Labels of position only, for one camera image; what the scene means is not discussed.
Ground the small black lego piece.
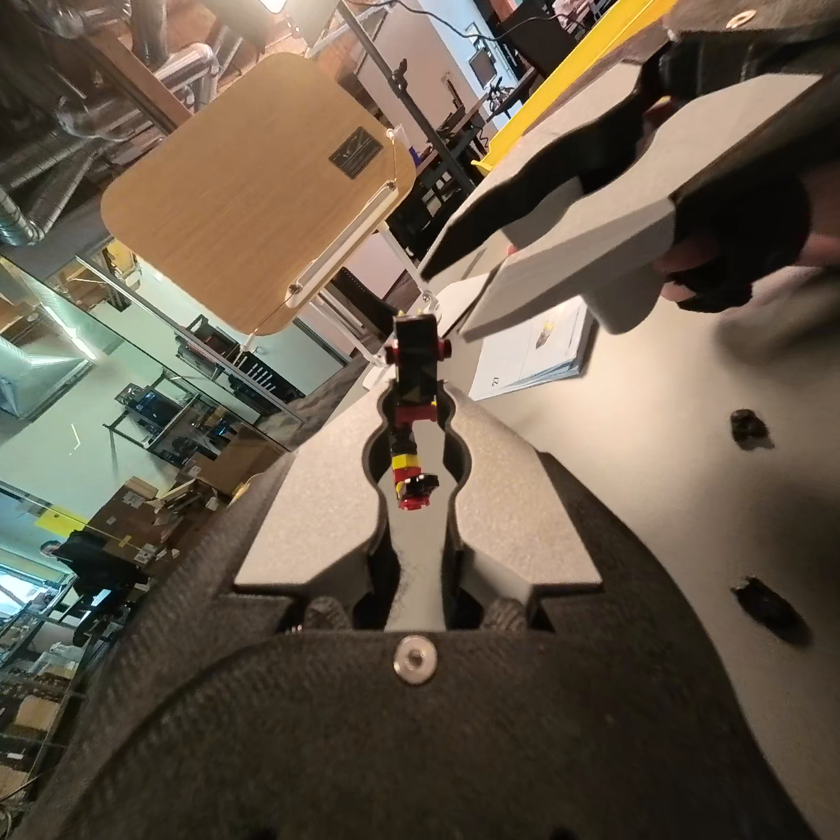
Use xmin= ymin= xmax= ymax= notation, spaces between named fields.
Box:
xmin=730 ymin=575 xmax=809 ymax=648
xmin=729 ymin=407 xmax=775 ymax=452

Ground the black tripod stand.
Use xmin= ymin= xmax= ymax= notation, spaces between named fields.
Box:
xmin=340 ymin=0 xmax=481 ymax=193

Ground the silver ventilation duct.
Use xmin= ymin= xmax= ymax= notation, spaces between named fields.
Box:
xmin=0 ymin=39 xmax=219 ymax=245

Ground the open instruction booklet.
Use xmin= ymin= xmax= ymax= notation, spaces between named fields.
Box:
xmin=469 ymin=298 xmax=595 ymax=403

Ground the yellow plastic bin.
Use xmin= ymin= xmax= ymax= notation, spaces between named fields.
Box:
xmin=471 ymin=0 xmax=660 ymax=173

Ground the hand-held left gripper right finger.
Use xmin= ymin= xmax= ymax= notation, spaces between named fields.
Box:
xmin=437 ymin=382 xmax=603 ymax=601

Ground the wooden board on white stand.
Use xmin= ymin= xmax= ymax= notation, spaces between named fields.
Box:
xmin=100 ymin=51 xmax=454 ymax=388

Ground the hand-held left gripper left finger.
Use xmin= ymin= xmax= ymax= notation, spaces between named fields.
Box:
xmin=233 ymin=382 xmax=396 ymax=593

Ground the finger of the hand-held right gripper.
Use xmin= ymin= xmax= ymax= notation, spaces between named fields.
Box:
xmin=418 ymin=51 xmax=672 ymax=281
xmin=458 ymin=73 xmax=825 ymax=343

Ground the black red yellow lego model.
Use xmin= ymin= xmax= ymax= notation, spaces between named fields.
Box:
xmin=384 ymin=310 xmax=455 ymax=512

